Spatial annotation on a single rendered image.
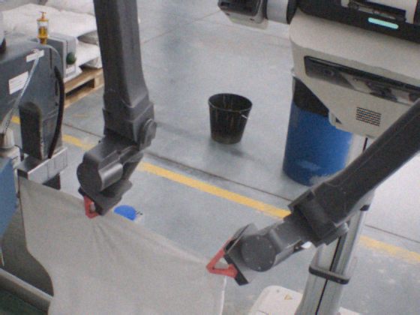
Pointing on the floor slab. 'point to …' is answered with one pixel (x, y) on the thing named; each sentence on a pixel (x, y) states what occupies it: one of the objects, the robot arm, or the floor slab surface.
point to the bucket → (228, 117)
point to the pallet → (91, 76)
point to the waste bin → (312, 139)
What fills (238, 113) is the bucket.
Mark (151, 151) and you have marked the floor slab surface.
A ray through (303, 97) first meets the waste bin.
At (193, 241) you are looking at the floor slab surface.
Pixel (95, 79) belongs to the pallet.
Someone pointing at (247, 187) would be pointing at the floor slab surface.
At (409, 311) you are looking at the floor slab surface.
